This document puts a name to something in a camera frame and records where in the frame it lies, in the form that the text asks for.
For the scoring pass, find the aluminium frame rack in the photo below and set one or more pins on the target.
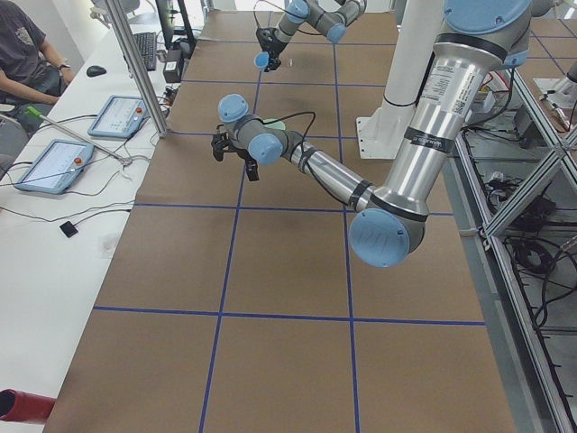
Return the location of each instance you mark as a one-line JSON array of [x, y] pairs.
[[512, 179]]

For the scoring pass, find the mint green ceramic bowl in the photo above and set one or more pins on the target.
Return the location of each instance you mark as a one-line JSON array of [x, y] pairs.
[[275, 124]]

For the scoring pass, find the small black square pad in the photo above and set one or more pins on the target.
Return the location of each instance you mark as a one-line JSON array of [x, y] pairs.
[[68, 229]]

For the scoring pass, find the aluminium frame post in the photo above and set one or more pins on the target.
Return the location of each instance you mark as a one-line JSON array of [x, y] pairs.
[[124, 35]]

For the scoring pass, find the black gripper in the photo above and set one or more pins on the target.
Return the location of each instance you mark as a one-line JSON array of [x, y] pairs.
[[246, 159], [271, 48]]

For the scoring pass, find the black computer keyboard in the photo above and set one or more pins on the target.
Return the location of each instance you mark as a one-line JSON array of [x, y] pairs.
[[146, 43]]

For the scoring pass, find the seated person in grey shirt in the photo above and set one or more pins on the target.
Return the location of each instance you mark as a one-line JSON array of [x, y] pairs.
[[33, 73]]

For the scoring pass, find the near blue teach pendant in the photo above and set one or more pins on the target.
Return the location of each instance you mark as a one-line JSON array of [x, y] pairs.
[[57, 167]]

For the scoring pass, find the silver rod green handle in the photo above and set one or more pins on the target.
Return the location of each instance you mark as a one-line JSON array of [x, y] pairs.
[[30, 110]]

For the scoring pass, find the light blue plastic cup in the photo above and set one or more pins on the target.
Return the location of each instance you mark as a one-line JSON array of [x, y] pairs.
[[261, 61]]

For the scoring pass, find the far blue teach pendant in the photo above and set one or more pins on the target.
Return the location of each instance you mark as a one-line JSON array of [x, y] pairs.
[[120, 118]]

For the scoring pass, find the blue teach pendant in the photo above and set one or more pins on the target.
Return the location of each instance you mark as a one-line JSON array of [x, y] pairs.
[[120, 118], [57, 167]]

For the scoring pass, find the red cylinder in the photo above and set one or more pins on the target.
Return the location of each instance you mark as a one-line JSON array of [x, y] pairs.
[[18, 406]]

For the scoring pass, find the black power adapter box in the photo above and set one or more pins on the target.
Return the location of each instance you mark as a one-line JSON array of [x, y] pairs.
[[173, 66]]

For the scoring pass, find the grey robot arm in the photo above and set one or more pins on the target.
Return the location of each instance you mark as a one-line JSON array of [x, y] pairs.
[[331, 25], [472, 39]]

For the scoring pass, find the black computer mouse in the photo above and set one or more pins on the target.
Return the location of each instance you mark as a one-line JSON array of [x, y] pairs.
[[95, 71]]

